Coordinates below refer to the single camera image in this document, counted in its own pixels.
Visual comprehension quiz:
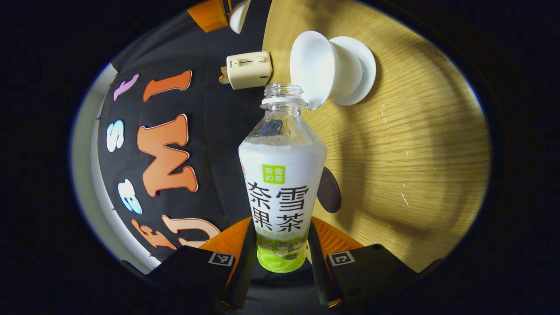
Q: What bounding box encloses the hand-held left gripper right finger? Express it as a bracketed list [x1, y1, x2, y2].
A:
[306, 217, 418, 309]

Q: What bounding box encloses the cream toaster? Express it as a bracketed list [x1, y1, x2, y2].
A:
[226, 51, 273, 91]

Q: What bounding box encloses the clear water bottle white label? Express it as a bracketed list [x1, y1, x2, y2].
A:
[238, 83, 327, 273]

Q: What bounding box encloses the white teacup lid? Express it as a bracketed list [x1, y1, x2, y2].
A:
[228, 0, 251, 35]

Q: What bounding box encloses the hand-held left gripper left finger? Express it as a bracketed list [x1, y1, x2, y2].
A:
[147, 217, 259, 311]

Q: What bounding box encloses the white teacup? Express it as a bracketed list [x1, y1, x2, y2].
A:
[290, 30, 364, 110]

